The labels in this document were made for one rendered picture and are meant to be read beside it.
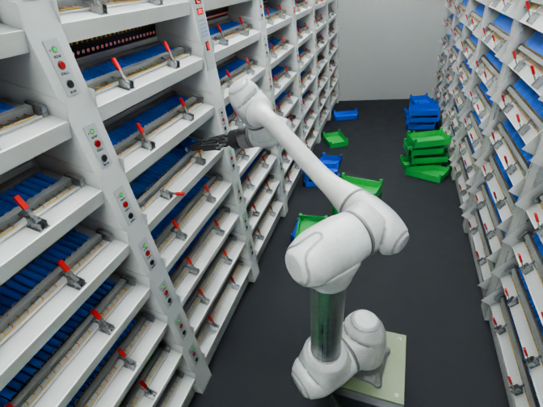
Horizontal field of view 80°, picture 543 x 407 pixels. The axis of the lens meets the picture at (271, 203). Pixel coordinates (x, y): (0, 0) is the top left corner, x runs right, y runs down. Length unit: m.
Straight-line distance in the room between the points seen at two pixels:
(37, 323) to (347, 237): 0.77
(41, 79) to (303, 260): 0.73
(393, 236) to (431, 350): 1.10
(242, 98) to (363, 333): 0.91
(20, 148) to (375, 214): 0.82
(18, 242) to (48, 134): 0.25
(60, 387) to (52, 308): 0.22
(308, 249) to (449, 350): 1.26
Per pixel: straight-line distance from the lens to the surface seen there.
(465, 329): 2.00
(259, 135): 1.19
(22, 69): 0.99
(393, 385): 1.51
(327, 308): 0.95
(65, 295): 1.03
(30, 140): 0.90
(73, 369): 1.14
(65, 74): 0.97
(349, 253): 0.79
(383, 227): 0.85
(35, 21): 0.95
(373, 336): 1.31
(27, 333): 1.00
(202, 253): 1.57
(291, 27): 2.79
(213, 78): 1.54
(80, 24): 1.04
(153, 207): 1.23
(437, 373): 1.82
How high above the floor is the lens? 1.54
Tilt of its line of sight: 34 degrees down
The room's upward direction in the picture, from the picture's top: 9 degrees counter-clockwise
